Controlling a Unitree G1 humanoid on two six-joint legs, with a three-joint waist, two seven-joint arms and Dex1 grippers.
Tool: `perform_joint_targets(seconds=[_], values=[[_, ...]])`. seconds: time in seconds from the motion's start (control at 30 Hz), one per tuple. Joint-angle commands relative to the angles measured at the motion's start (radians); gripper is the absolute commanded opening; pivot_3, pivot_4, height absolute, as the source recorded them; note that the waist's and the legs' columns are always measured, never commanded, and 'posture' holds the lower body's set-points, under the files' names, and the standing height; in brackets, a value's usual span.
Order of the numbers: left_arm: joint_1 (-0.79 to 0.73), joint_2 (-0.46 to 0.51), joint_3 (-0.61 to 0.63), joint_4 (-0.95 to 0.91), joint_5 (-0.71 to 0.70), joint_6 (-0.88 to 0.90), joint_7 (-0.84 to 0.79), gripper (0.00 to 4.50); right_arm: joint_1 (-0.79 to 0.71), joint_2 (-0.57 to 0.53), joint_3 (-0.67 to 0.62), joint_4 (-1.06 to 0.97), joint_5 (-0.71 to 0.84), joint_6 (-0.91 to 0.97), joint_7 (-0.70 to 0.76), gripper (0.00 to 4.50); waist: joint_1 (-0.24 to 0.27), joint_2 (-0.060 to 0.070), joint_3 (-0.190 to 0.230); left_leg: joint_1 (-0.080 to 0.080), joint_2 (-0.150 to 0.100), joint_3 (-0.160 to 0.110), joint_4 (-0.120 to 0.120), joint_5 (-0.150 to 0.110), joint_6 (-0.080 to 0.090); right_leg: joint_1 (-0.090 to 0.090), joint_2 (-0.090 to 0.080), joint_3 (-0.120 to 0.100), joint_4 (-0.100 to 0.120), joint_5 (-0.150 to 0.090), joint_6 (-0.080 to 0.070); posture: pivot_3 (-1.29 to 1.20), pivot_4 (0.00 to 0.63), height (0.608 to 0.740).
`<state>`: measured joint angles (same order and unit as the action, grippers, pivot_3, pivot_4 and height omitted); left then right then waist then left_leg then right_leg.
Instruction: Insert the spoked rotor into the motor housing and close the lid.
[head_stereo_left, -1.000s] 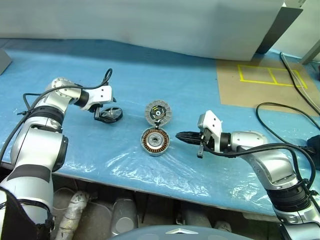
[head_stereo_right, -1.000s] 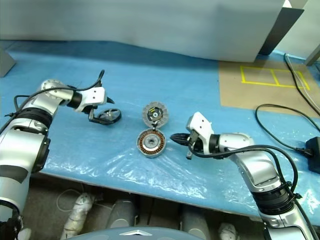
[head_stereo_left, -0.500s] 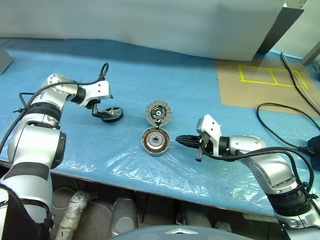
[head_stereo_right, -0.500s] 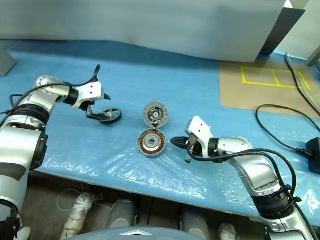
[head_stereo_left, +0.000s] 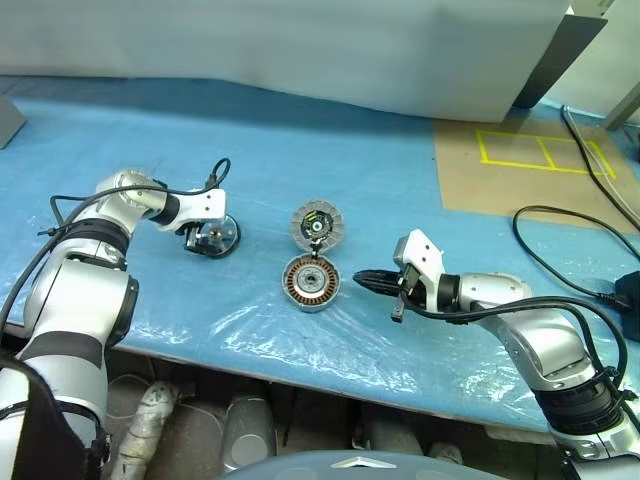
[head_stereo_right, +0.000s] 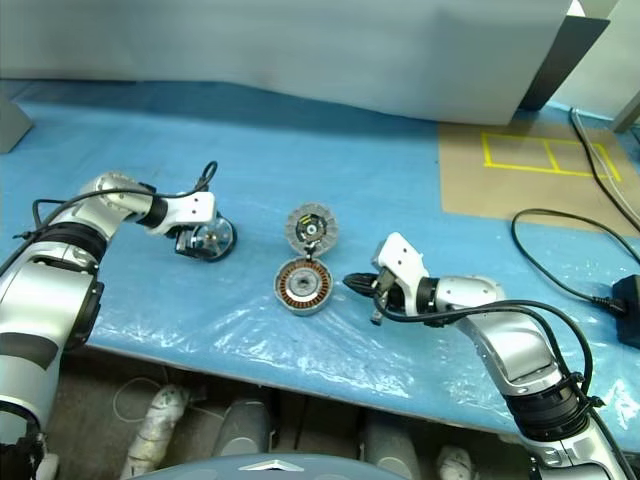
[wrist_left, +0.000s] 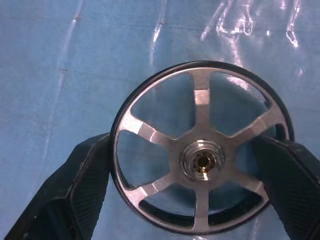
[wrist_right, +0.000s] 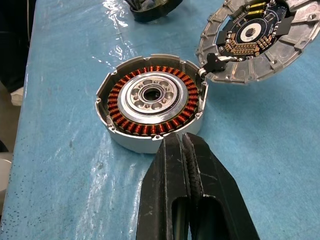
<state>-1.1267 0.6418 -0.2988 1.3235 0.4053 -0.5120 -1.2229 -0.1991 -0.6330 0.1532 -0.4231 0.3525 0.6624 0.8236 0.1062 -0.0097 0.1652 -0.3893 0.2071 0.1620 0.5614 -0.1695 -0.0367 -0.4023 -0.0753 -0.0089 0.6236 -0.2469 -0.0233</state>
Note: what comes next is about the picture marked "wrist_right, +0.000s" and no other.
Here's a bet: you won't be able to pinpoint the person in dark trousers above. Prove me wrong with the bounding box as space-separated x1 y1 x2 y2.
0 0 38 107

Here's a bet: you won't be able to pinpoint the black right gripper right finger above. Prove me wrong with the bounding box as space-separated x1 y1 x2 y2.
182 132 261 240

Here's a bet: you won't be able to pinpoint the silver motor cover circuit board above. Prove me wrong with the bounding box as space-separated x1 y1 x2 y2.
194 0 320 86

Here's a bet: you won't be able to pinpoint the black spoked rotor ring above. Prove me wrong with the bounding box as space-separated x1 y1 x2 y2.
124 0 184 24

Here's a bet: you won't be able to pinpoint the white rounded object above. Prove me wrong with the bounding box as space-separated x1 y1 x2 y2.
0 151 13 202

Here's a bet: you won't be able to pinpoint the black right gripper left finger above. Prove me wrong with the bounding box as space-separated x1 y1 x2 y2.
136 132 195 240

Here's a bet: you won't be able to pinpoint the silver motor housing copper windings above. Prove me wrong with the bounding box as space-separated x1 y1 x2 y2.
94 53 210 154

